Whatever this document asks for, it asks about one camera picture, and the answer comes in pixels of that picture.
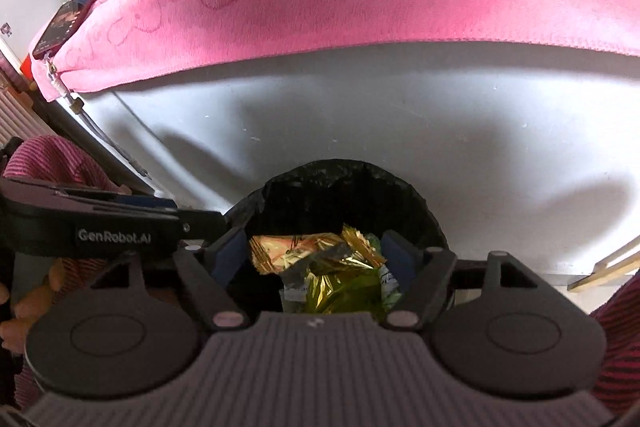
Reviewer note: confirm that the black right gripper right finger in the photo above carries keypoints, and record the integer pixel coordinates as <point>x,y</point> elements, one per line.
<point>493,324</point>

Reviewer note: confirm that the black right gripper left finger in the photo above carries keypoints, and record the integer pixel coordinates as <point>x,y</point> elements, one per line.
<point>111,342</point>

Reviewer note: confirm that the gold foil wrapper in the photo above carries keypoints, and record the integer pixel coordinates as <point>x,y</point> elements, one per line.
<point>271,255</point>

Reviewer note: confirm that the person's left hand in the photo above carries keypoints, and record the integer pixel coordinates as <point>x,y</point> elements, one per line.
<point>30,308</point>

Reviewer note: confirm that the smartphone with dark case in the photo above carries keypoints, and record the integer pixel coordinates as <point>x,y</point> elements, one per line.
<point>63,25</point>

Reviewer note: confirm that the black trash bin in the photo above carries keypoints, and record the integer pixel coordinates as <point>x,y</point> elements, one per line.
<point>322,197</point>

